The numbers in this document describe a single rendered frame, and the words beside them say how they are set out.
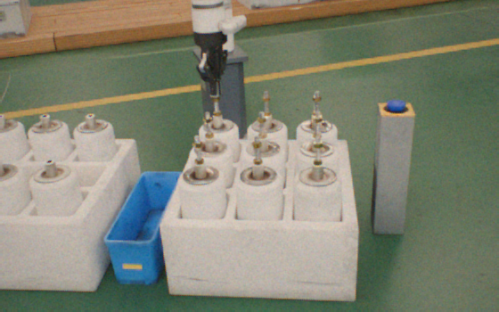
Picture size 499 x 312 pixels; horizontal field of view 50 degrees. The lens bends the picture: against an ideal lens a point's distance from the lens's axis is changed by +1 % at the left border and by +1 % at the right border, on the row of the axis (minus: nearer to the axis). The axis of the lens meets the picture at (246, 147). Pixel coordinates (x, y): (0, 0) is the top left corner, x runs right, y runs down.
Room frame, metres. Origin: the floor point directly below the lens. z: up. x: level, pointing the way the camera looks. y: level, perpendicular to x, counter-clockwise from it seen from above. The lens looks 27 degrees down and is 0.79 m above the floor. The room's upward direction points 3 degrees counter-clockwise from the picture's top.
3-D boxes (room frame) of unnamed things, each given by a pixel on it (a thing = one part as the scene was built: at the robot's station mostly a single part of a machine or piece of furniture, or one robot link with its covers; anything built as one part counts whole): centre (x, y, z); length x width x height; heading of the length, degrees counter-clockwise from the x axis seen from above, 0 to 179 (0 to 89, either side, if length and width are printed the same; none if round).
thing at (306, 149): (1.04, -0.15, 0.25); 0.08 x 0.08 x 0.01
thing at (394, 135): (1.09, -0.33, 0.16); 0.07 x 0.07 x 0.31; 82
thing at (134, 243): (1.07, 0.24, 0.06); 0.30 x 0.11 x 0.12; 172
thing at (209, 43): (1.19, 0.07, 0.45); 0.08 x 0.08 x 0.09
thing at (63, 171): (0.99, 0.41, 0.25); 0.08 x 0.08 x 0.01
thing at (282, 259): (1.05, -0.04, 0.09); 0.39 x 0.39 x 0.18; 82
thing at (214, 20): (1.18, 0.05, 0.52); 0.11 x 0.09 x 0.06; 67
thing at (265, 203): (0.93, -0.02, 0.16); 0.10 x 0.10 x 0.18
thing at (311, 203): (0.92, -0.14, 0.16); 0.10 x 0.10 x 0.18
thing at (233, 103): (1.64, 0.07, 0.15); 0.15 x 0.15 x 0.30; 15
